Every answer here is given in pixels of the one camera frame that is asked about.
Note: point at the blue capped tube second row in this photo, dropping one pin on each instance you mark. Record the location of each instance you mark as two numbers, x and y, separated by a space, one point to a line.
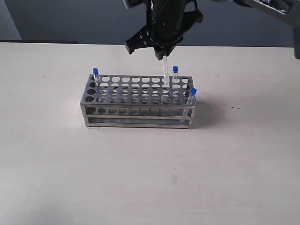
165 71

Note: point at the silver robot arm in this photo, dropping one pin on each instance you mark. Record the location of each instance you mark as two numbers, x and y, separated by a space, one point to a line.
287 11

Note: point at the stainless steel test tube rack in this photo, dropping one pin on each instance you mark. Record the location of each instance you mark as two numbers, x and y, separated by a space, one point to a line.
136 101

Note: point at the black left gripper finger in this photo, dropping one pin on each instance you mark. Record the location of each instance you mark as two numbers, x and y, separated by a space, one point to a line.
142 39

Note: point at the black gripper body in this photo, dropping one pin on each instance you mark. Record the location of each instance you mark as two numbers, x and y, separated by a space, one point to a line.
168 20

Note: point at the blue capped tube back row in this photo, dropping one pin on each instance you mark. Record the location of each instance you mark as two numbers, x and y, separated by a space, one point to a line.
174 77

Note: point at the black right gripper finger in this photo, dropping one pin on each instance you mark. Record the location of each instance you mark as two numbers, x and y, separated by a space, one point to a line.
165 49

